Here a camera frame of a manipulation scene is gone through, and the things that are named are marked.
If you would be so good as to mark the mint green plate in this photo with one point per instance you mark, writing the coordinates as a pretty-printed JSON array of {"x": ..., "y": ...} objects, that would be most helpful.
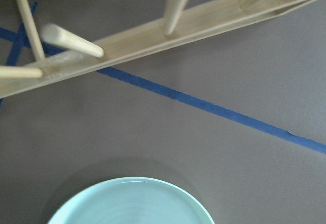
[{"x": 132, "y": 200}]

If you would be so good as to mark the wooden dish rack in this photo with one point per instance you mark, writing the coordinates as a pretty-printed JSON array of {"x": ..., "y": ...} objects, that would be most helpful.
[{"x": 61, "y": 55}]

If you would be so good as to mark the brown paper table cover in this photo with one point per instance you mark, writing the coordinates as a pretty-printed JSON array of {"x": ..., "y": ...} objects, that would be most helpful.
[{"x": 227, "y": 118}]

